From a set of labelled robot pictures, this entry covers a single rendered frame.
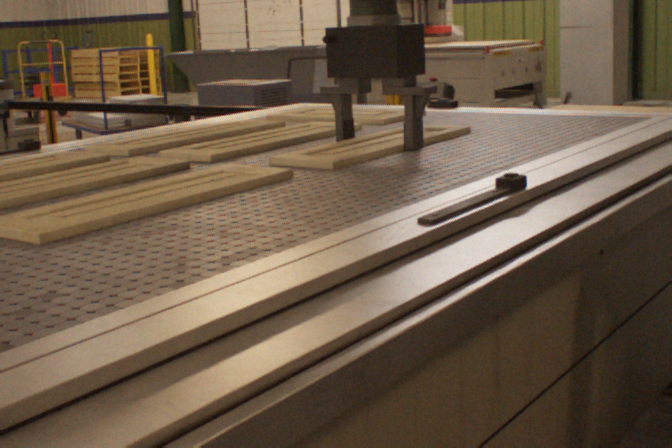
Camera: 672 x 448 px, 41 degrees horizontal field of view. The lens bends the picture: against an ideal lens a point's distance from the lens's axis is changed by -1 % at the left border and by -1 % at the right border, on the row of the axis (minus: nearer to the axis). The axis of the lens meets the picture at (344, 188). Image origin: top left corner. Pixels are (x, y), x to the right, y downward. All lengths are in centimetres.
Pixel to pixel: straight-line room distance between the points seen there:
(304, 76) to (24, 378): 757
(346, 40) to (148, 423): 157
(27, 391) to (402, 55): 152
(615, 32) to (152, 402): 972
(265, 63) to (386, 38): 629
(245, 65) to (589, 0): 405
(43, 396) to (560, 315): 104
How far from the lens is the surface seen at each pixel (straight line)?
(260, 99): 594
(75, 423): 90
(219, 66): 861
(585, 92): 1053
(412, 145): 227
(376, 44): 225
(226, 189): 181
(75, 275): 132
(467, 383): 140
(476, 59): 988
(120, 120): 935
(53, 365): 98
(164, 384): 96
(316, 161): 207
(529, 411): 164
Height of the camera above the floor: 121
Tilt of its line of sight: 11 degrees down
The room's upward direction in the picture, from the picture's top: 3 degrees counter-clockwise
